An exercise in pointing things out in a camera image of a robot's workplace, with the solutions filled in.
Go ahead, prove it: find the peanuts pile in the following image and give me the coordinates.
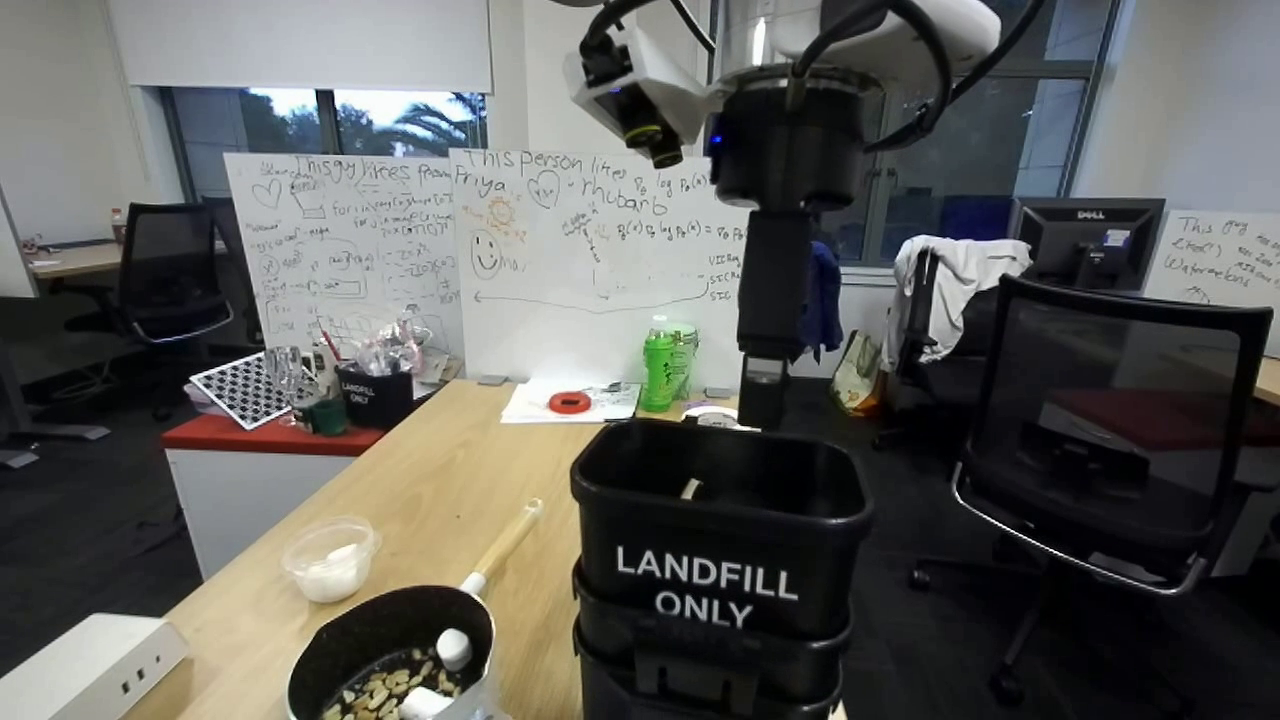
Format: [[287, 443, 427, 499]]
[[322, 647, 452, 720]]

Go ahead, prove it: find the white cabinet red top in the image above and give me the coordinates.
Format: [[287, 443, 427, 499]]
[[161, 409, 393, 582]]

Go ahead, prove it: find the green bottle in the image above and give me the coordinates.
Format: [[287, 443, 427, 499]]
[[635, 311, 705, 416]]

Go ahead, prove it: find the black landfill only bin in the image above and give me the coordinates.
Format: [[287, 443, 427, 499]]
[[335, 364, 416, 432], [570, 416, 876, 642]]

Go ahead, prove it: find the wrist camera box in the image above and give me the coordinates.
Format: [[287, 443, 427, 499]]
[[571, 15, 718, 174]]

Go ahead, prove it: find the blue jacket on chair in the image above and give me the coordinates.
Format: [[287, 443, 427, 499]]
[[805, 237, 848, 369]]

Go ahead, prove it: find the clear plastic cup with marshmallows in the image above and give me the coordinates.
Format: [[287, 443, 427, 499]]
[[282, 516, 384, 609]]

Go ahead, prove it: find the white jacket on chair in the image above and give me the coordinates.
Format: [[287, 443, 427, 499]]
[[891, 237, 1033, 372]]

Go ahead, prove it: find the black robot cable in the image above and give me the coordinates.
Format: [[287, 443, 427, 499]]
[[783, 0, 1056, 153]]

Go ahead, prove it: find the yellow white bag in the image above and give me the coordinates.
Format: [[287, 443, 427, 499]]
[[834, 328, 891, 416]]

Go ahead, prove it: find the black office chair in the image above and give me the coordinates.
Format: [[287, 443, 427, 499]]
[[951, 275, 1277, 711]]

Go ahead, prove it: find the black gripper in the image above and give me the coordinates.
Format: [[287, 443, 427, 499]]
[[705, 70, 872, 432]]

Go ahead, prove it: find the white window blind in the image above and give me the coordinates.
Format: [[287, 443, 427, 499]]
[[104, 0, 498, 97]]

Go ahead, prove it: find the black dell monitor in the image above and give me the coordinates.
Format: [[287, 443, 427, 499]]
[[1016, 198, 1168, 295]]

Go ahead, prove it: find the dark green cup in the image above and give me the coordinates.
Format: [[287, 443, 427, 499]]
[[305, 392, 354, 435]]

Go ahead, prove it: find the white paper sheet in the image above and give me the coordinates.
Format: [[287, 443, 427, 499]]
[[498, 376, 649, 432]]

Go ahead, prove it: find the dark background office chair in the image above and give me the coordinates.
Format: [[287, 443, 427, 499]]
[[112, 202, 242, 352]]

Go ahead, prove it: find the white power box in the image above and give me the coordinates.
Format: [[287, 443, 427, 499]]
[[0, 612, 192, 720]]

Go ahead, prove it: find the black pot with white contents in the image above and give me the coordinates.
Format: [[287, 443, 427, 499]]
[[284, 498, 548, 720]]

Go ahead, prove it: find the small whiteboard with writing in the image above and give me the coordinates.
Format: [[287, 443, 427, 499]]
[[1142, 208, 1280, 323]]

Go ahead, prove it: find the whiteboard with smiley drawing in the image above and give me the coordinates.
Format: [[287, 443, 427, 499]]
[[450, 148, 753, 392]]

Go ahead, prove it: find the clear plastic bag with clutter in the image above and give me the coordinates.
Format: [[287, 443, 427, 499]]
[[311, 316, 434, 386]]

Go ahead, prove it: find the white marshmallow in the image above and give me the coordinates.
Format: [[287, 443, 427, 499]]
[[395, 683, 460, 720], [434, 623, 478, 677]]

